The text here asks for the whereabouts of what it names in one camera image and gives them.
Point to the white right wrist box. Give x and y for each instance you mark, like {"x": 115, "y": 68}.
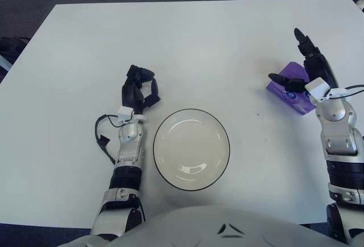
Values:
{"x": 318, "y": 87}

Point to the white bar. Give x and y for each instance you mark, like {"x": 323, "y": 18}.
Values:
{"x": 4, "y": 62}

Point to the white plate with black rim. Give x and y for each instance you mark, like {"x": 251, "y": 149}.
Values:
{"x": 190, "y": 147}

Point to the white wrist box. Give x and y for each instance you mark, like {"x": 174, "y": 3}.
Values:
{"x": 125, "y": 113}
{"x": 318, "y": 87}

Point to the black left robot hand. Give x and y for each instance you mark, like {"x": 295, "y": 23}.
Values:
{"x": 130, "y": 93}

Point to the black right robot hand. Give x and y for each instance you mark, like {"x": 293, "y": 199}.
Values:
{"x": 318, "y": 65}

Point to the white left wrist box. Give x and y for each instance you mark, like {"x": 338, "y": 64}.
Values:
{"x": 125, "y": 113}

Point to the grey robot torso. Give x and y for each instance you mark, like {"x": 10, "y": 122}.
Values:
{"x": 185, "y": 225}

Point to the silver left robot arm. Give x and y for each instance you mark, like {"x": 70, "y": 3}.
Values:
{"x": 129, "y": 150}

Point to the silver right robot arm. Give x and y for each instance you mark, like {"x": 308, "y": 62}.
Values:
{"x": 338, "y": 133}

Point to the black bag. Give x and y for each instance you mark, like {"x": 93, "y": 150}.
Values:
{"x": 11, "y": 45}

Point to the purple tissue paper pack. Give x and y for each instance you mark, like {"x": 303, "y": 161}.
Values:
{"x": 301, "y": 106}

